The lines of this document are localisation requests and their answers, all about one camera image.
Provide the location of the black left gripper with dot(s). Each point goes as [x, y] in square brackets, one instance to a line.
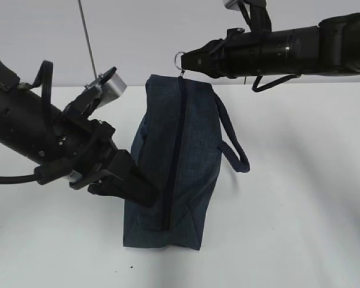
[69, 144]

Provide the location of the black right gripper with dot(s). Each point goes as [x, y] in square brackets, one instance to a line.
[237, 55]

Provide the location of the dark blue lunch bag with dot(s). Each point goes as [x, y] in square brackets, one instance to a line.
[180, 142]

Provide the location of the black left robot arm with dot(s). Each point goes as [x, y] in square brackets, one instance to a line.
[16, 115]

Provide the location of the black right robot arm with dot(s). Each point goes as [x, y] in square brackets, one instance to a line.
[331, 48]

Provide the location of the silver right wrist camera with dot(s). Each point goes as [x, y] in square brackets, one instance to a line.
[254, 13]

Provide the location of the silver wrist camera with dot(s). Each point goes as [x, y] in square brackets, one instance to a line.
[254, 13]
[107, 87]

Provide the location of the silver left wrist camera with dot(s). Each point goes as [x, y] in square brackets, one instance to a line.
[107, 87]

